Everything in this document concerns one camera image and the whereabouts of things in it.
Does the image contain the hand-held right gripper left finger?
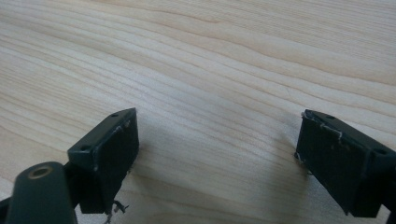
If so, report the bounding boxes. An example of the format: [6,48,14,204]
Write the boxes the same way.
[66,107,140,216]

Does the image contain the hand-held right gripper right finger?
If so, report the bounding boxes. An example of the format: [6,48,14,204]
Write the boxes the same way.
[294,108,396,218]

